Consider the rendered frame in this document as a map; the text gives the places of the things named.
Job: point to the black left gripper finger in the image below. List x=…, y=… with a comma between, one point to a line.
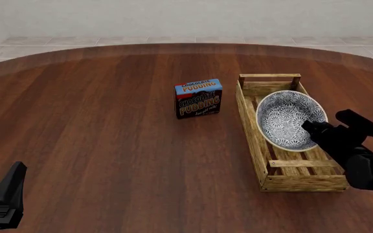
x=11, y=187

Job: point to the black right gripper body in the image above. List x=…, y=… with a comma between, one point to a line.
x=338, y=142

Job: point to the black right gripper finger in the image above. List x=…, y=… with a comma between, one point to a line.
x=314, y=129

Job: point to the blue-white patterned bowl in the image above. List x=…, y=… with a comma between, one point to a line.
x=285, y=116

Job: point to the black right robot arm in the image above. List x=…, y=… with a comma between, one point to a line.
x=372, y=170

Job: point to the wooden slat tray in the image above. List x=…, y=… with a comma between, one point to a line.
x=298, y=174

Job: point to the chocolate pudding box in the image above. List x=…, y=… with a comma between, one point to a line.
x=197, y=100

